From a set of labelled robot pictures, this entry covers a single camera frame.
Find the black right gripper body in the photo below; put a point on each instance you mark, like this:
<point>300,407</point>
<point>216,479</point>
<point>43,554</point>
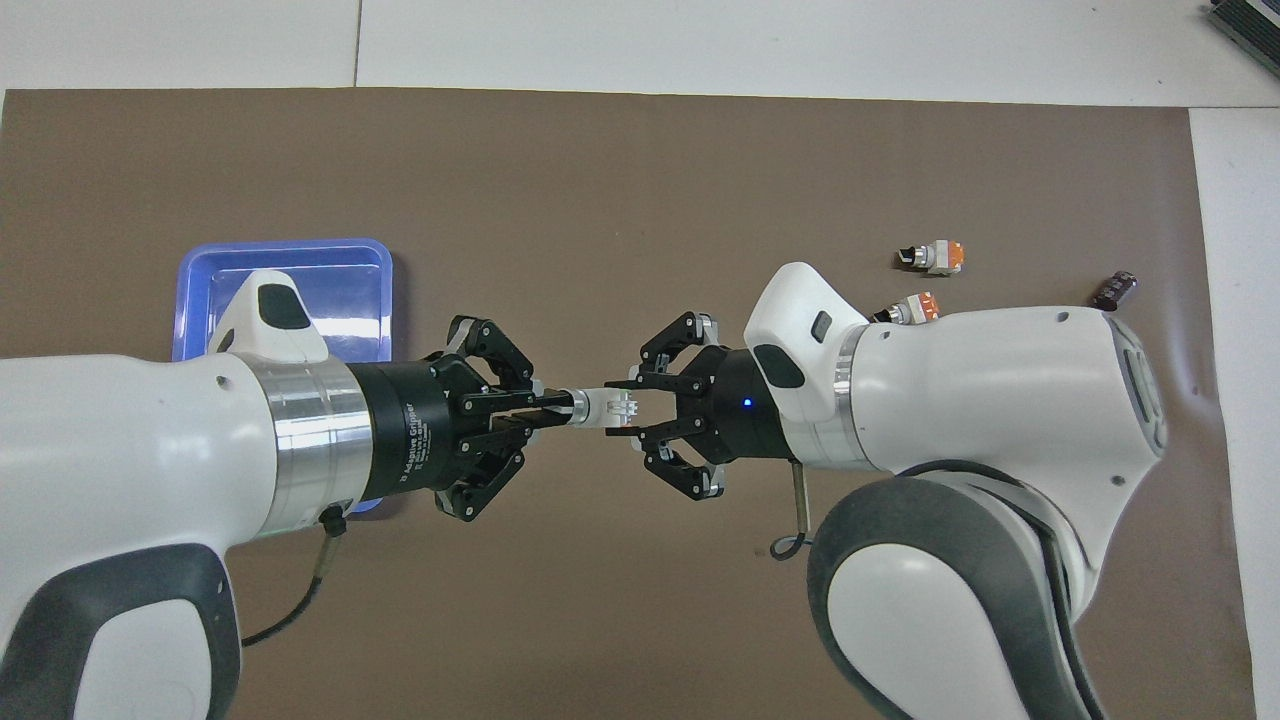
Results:
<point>735,405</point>

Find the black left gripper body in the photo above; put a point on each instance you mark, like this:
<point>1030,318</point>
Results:
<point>410,430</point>

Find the green rotary switch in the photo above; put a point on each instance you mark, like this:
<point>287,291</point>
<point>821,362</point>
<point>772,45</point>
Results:
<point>605,408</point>

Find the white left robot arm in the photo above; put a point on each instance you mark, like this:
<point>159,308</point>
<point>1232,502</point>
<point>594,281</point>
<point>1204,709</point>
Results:
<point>120,450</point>

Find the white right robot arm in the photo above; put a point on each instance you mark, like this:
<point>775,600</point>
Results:
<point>980,400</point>

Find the blue plastic tray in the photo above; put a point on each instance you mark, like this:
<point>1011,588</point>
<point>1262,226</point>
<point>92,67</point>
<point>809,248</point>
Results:
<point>350,290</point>

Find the brown table mat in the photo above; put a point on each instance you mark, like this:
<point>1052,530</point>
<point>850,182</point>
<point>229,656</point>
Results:
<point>640,180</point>

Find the small black capacitor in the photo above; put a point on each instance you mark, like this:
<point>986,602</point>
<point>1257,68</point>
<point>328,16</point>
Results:
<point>1115,290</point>

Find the grey ribbed device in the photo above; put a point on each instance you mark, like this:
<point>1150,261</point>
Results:
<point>1250,25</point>

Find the orange rotary switch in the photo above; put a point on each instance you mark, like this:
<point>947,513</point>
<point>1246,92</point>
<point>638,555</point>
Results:
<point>940,257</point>
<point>915,306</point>

